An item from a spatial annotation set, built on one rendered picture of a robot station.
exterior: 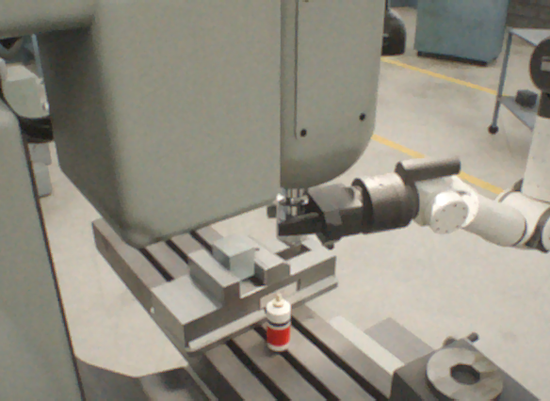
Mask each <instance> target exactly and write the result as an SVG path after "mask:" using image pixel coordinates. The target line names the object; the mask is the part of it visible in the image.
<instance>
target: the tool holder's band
mask: <svg viewBox="0 0 550 401"><path fill-rule="evenodd" d="M276 205H277V207H279V208H280V209H282V210H285V211H290V212H295V211H300V210H303V209H305V208H306V207H307V206H308V197H307V196H306V195H305V196H303V197H301V198H299V199H298V200H295V201H290V200H286V199H285V198H284V197H282V196H280V195H279V196H278V198H277V199H276Z"/></svg>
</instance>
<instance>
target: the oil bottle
mask: <svg viewBox="0 0 550 401"><path fill-rule="evenodd" d="M289 345H290V305H289V304H288V303H287V302H286V301H284V300H283V299H282V298H281V295H280V294H277V296H276V298H275V299H273V301H271V302H269V303H268V304H267V346H268V347H269V348H270V349H272V350H274V351H283V350H286V349H287V348H288V347H289Z"/></svg>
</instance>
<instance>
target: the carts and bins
mask: <svg viewBox="0 0 550 401"><path fill-rule="evenodd" d="M507 31H508V34H507V38H506V44H505V49H504V54H503V63H502V68H501V73H500V77H499V82H498V88H497V92H496V96H495V100H496V102H495V108H494V113H493V120H492V124H490V125H489V126H488V132H489V133H490V134H496V133H497V132H498V130H499V127H498V126H497V125H496V124H497V120H498V116H499V106H500V104H502V105H503V106H505V107H506V108H507V109H508V111H509V112H510V113H512V114H513V115H514V116H515V117H516V118H517V119H518V120H520V121H521V122H522V123H523V124H524V125H526V127H527V128H528V129H529V130H530V131H531V132H533V130H534V125H535V120H536V117H537V112H538V107H539V99H540V96H537V95H538V93H536V92H534V91H532V90H529V89H519V90H517V96H502V91H503V87H504V82H505V77H506V72H507V64H508V59H509V54H510V45H511V40H512V35H514V36H516V37H518V38H519V39H520V40H523V41H524V42H526V43H528V44H530V45H532V46H534V47H536V45H537V44H538V43H539V42H540V41H541V40H542V39H544V38H545V37H547V36H549V35H550V30H544V29H513V28H511V27H509V29H508V30H507Z"/></svg>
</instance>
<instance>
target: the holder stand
mask: <svg viewBox="0 0 550 401"><path fill-rule="evenodd" d="M388 401H541V399H540V398H537V397H536V396H535V395H534V394H533V393H532V392H531V391H529V390H528V389H527V388H526V387H523V386H522V384H520V383H519V382H518V381H517V380H515V379H514V378H513V377H511V376H510V375H509V373H506V372H505V371H504V370H503V369H501V368H500V367H499V366H498V365H496V364H495V363H494V362H493V361H492V360H491V359H490V358H488V357H487V356H486V355H483V354H482V353H481V352H480V351H478V350H477V349H476V348H475V347H474V346H473V345H472V344H470V343H469V342H468V341H467V340H465V339H464V338H460V339H458V340H456V341H454V342H452V343H450V344H447V345H444V346H442V347H440V348H437V349H435V350H434V351H433V352H431V353H430V354H428V355H426V356H424V357H422V358H420V359H418V360H416V361H412V362H410V363H408V364H406V365H404V366H401V367H399V368H397V369H396V370H395V371H394V373H393V380H392V386H391V393H390V395H389V400H388Z"/></svg>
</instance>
